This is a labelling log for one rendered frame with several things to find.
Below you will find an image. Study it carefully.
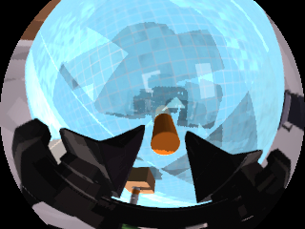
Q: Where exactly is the grey marker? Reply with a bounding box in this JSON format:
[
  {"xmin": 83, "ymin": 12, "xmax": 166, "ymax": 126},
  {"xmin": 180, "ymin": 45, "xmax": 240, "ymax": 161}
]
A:
[{"xmin": 129, "ymin": 187, "xmax": 141, "ymax": 205}]

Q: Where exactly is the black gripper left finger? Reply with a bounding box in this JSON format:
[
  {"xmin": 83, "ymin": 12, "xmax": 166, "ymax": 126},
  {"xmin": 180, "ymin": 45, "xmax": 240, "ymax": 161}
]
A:
[{"xmin": 60, "ymin": 125, "xmax": 145, "ymax": 198}]

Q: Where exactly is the orange-brown block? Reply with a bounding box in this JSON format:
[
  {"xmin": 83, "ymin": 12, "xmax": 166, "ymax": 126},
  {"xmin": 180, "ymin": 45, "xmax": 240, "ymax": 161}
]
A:
[{"xmin": 125, "ymin": 167, "xmax": 155, "ymax": 195}]

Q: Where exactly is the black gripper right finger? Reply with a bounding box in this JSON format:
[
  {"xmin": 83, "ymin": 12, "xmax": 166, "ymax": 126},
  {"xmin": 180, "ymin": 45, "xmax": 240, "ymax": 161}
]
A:
[{"xmin": 184, "ymin": 131, "xmax": 264, "ymax": 203}]

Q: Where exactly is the orange-brown cylinder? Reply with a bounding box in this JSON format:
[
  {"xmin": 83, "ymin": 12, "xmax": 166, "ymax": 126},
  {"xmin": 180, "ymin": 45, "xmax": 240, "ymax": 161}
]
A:
[{"xmin": 150, "ymin": 114, "xmax": 180, "ymax": 156}]

